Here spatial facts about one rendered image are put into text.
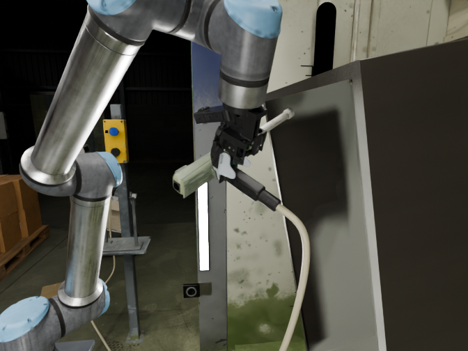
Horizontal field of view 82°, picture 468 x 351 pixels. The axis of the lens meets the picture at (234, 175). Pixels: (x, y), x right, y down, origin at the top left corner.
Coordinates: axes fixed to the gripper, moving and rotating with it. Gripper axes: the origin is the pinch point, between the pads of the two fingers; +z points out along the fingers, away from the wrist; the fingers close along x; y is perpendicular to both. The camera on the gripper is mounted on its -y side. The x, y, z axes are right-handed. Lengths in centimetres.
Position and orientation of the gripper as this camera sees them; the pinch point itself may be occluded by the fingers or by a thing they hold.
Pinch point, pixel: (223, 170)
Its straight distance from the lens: 66.5
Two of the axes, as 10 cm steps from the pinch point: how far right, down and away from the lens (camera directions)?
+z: -1.1, 7.2, 6.8
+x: 6.4, -4.7, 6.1
